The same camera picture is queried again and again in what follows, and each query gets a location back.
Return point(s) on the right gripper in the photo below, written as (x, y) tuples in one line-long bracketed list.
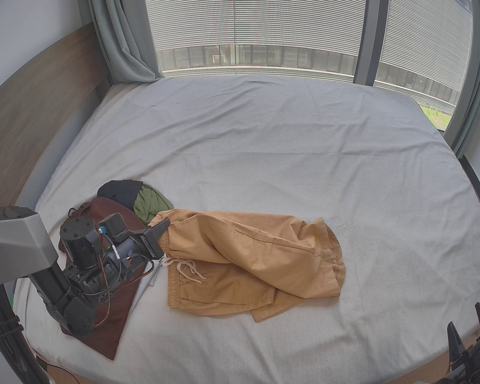
[(463, 371)]

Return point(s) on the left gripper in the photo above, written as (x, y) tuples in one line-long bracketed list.
[(131, 255)]

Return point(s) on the tan shorts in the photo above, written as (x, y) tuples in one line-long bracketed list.
[(232, 277)]

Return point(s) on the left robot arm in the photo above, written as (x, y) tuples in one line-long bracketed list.
[(26, 240)]

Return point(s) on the bed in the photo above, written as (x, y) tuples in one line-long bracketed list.
[(281, 157)]

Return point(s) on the white garment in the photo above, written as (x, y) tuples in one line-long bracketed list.
[(148, 283)]

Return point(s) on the olive green garment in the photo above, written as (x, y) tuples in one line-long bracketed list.
[(153, 204)]

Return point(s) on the black garment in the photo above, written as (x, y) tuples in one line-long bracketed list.
[(116, 191)]

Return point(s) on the dark brown shorts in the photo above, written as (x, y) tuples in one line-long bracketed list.
[(112, 322)]

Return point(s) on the long grey-green curtain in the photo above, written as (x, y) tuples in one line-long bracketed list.
[(123, 48)]

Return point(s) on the window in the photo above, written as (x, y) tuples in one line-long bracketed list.
[(262, 33)]

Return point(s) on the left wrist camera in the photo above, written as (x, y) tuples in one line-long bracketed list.
[(114, 223)]

